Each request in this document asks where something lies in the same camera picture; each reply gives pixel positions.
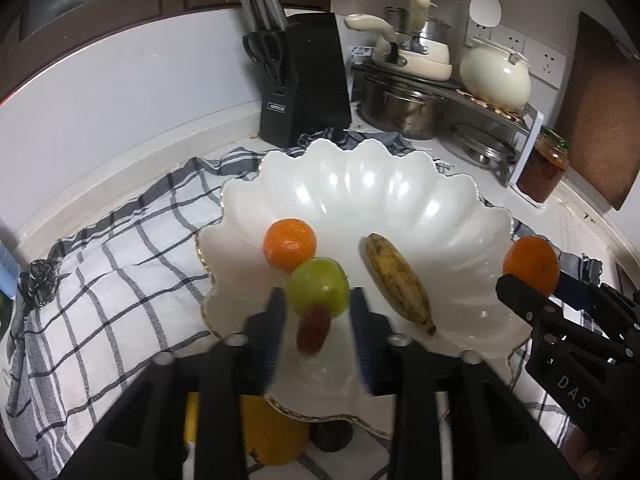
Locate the brown cutting board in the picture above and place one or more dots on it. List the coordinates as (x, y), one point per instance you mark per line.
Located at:
(605, 110)

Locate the dark round fruit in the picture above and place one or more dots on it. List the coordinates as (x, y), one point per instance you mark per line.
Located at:
(331, 437)

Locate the cream saucepan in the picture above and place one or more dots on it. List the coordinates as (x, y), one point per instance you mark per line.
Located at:
(420, 62)

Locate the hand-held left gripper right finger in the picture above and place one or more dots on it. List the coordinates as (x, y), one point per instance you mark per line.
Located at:
(361, 332)

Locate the large steel pot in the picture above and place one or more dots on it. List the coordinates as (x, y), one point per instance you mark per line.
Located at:
(400, 110)

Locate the red grape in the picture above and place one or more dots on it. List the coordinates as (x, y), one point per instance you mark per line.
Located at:
(313, 330)

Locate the spotted yellow banana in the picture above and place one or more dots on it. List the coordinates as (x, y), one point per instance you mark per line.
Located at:
(397, 280)

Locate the cream kettle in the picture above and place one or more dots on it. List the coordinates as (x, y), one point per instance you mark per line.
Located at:
(492, 77)

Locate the steel wool scrubber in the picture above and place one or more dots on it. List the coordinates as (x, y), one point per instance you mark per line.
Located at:
(41, 281)

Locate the white wall socket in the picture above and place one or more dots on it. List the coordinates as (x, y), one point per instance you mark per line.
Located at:
(547, 60)

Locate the steel pot lid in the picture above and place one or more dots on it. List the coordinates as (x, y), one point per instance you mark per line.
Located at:
(482, 142)

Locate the grey checkered cloth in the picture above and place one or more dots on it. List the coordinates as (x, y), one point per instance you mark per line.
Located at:
(125, 280)

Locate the yellow mango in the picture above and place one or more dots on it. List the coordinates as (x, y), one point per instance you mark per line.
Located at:
(275, 432)

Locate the person's right hand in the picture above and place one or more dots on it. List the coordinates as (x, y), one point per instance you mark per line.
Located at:
(592, 460)

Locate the green apple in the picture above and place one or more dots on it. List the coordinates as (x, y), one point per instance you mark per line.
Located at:
(317, 285)

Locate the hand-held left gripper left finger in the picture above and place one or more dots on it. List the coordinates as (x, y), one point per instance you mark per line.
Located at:
(275, 330)

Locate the steel kitchen rack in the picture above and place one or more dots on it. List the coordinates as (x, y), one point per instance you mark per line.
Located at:
(525, 145)

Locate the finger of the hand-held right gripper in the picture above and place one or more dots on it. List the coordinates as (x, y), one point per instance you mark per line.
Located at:
(525, 297)
(577, 290)

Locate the black kitchen scissors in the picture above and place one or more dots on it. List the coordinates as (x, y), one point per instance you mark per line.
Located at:
(267, 55)

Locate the black knife block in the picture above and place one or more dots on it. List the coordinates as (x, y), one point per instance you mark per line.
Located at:
(310, 85)

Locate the glass jar of sauce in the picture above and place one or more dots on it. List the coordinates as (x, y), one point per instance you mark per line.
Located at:
(542, 170)

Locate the steel lidded pot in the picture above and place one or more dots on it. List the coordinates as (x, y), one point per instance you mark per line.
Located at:
(435, 27)

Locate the orange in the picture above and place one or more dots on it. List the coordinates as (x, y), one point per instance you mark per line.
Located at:
(289, 242)
(532, 262)

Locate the white scalloped bowl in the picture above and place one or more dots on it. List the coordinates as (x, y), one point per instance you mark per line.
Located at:
(400, 200)

